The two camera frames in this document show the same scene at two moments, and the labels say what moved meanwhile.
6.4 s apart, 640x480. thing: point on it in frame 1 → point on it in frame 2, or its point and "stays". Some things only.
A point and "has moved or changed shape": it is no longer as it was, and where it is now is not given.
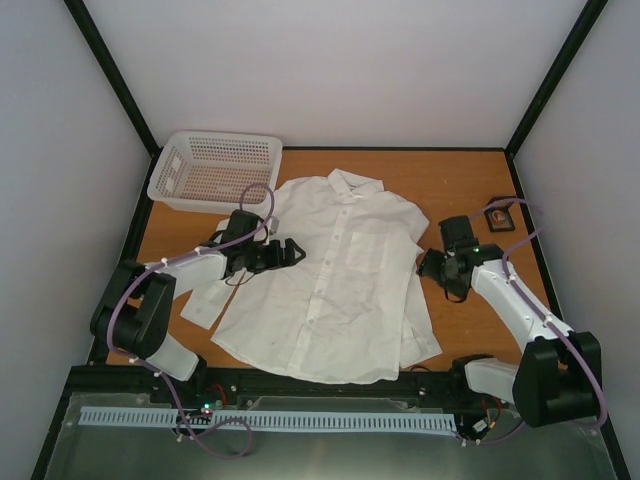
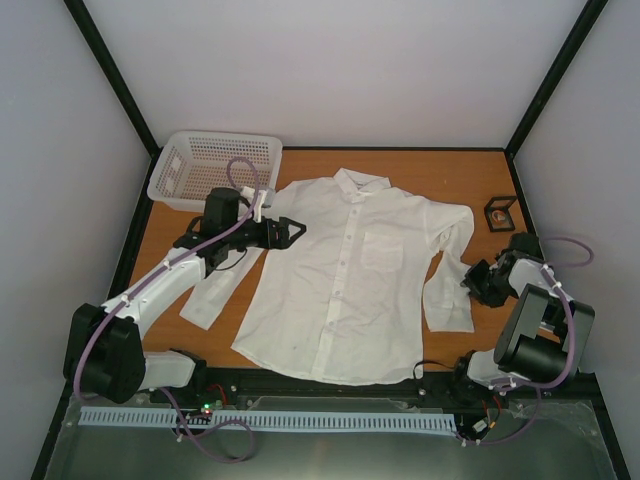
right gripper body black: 443,275 → 494,289
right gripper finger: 427,272 → 475,294
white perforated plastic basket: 209,172 stays
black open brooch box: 498,217 stays
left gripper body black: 261,260 → 268,241
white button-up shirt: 350,311 has moved or changed shape
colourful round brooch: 498,215 stays
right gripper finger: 431,257 → 476,275
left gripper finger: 287,258 → 293,239
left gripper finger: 290,247 → 285,222
